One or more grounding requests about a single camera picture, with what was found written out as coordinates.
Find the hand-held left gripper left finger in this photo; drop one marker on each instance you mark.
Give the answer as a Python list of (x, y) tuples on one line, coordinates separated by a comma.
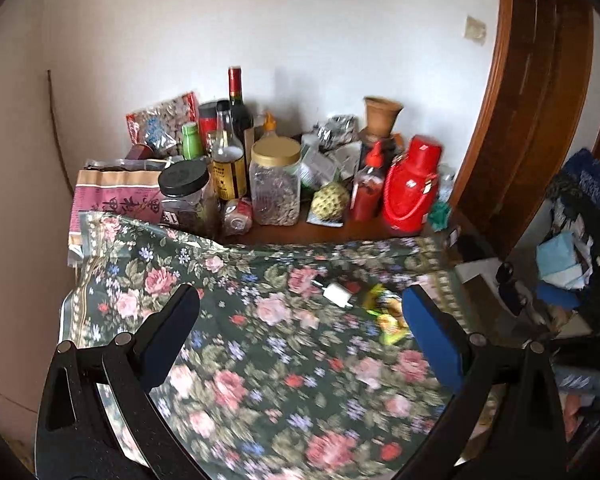
[(172, 330)]

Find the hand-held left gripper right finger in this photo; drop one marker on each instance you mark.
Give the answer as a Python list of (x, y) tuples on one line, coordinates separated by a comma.
[(432, 335)]

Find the yellow snack wrapper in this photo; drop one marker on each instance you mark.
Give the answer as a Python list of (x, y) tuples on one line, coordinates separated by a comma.
[(387, 320)]

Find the white charger plug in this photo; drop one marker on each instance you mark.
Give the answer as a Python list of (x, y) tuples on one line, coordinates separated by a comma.
[(337, 294)]

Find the floral tablecloth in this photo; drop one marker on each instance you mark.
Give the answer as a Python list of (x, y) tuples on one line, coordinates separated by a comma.
[(280, 360)]

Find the teal cloth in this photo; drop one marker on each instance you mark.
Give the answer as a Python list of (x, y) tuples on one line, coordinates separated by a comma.
[(439, 217)]

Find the red drink can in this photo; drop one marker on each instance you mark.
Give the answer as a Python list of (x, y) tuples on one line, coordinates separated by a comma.
[(237, 215)]

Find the red thermos jug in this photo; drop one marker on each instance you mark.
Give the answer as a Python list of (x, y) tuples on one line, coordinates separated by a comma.
[(410, 190)]

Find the brown patterned paper bag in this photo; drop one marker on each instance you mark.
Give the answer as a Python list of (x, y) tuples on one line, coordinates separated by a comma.
[(115, 195)]

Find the light blue cloth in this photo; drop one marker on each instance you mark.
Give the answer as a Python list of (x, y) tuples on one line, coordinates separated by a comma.
[(560, 260)]

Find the black-lid clear plastic jar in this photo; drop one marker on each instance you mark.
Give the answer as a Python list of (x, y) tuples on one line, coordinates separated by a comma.
[(185, 180)]

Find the red sauce squeeze bottle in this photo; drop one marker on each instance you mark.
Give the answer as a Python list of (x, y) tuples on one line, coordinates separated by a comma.
[(367, 195)]

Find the yellow-label glass bottle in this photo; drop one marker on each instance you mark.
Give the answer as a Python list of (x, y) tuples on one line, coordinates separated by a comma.
[(228, 170)]

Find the gold-lid clear plastic jar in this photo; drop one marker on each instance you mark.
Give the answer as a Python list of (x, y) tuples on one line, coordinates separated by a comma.
[(275, 190)]

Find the dark red box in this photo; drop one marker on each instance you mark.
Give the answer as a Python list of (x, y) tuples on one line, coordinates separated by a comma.
[(140, 152)]

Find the green plastic bottle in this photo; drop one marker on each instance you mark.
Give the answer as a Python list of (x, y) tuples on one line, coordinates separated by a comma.
[(192, 142)]

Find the green and white packet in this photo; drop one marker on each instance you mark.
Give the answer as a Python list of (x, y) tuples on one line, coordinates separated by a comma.
[(317, 167)]

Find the red-edged snack bag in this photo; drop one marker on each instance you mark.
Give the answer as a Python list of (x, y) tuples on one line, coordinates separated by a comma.
[(162, 120)]

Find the pile of clothes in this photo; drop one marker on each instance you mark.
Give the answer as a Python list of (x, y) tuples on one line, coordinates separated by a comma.
[(590, 180)]

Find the orange-tip squeeze bottle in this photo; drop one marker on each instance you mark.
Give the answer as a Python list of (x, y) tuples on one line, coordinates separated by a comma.
[(270, 130)]

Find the terracotta flower pot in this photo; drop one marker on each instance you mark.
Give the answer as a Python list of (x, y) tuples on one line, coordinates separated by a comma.
[(382, 115)]

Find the silver foil bag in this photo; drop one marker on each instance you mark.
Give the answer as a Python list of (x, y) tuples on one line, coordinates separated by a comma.
[(337, 130)]

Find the dark wine bottle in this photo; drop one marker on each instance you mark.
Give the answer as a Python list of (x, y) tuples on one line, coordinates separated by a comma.
[(237, 110)]

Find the brown wooden door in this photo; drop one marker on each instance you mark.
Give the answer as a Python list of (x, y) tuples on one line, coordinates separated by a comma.
[(530, 85)]

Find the wall switch plate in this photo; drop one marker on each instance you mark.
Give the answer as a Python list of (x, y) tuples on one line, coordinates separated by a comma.
[(475, 30)]

